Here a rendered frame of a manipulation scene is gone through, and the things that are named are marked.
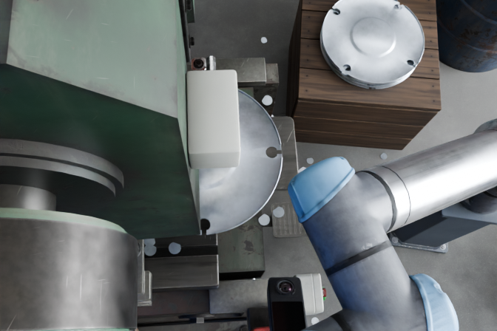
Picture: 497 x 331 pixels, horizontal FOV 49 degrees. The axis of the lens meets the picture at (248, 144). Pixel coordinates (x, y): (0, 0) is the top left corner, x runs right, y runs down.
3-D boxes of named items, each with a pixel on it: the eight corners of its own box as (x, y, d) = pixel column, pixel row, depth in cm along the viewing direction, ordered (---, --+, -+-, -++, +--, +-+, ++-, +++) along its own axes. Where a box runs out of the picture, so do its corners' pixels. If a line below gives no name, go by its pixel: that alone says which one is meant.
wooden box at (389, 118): (399, 51, 197) (435, -7, 164) (402, 150, 184) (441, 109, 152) (289, 41, 196) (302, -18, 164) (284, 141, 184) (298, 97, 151)
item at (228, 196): (118, 239, 93) (117, 238, 92) (122, 85, 103) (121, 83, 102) (288, 230, 95) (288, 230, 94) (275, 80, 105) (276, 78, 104)
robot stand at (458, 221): (446, 196, 180) (515, 153, 138) (445, 253, 174) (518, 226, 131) (390, 189, 180) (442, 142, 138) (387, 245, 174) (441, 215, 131)
